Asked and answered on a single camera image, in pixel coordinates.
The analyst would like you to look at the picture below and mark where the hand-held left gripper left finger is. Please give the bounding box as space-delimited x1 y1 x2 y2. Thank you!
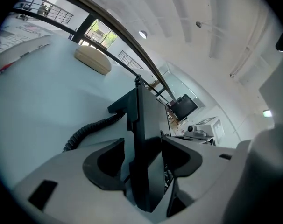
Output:
12 138 156 224

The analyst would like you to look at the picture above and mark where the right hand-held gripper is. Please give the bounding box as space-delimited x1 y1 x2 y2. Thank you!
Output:
183 117 226 147

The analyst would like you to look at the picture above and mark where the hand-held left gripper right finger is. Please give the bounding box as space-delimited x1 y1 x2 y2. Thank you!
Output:
161 135 237 218

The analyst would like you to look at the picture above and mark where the black device with cable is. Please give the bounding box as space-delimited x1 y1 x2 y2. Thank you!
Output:
63 74 174 214

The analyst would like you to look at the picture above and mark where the black cabinet box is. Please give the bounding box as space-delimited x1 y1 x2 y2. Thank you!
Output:
169 93 198 121

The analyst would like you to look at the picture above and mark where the wooden side table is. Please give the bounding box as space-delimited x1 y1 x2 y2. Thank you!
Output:
165 107 181 127

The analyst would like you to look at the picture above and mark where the beige oval pad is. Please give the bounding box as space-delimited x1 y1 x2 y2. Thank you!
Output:
74 45 113 76

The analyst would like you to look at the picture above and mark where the black metal railing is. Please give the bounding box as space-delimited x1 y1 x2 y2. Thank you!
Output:
12 0 179 102

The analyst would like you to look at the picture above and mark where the large window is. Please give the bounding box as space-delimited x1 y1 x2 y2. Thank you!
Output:
84 19 119 50

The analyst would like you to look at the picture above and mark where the printed flag box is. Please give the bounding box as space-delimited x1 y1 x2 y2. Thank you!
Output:
0 16 54 84

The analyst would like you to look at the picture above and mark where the black wall speaker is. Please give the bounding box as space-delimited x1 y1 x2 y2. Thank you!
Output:
275 32 283 53

